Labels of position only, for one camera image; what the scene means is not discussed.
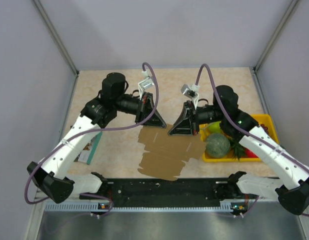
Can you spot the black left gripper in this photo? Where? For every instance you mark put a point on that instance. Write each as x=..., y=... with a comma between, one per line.
x=145, y=107

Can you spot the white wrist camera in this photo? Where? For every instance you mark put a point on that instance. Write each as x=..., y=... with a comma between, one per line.
x=145, y=84
x=192, y=92

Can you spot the orange pineapple with leaves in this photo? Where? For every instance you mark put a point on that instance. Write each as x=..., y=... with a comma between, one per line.
x=237, y=149

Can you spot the red tomato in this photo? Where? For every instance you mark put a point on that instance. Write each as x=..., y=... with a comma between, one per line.
x=249, y=154

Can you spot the brown cardboard box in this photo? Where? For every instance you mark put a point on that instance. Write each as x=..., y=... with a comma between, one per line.
x=165, y=156

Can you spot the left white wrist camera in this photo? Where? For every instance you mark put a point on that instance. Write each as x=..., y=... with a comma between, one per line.
x=145, y=84

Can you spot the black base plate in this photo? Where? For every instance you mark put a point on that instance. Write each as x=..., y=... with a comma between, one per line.
x=183, y=192

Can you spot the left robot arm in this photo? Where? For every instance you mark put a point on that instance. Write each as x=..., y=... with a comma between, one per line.
x=50, y=174

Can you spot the white slotted cable duct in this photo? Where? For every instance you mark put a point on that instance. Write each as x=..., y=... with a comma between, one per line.
x=100, y=207

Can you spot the dark purple grapes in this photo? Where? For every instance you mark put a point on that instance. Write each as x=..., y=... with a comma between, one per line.
x=265, y=128

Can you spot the green pear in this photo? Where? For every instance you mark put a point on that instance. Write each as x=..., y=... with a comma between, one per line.
x=214, y=128

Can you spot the green melon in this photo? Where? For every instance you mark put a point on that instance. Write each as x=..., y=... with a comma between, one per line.
x=217, y=145

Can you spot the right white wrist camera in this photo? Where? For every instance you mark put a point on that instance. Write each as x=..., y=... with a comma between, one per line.
x=192, y=92

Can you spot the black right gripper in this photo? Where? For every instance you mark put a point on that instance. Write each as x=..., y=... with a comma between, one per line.
x=182, y=126

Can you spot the yellow plastic tray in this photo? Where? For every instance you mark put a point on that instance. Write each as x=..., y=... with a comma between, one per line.
x=260, y=118

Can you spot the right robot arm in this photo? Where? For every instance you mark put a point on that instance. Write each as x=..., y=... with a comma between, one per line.
x=290, y=188

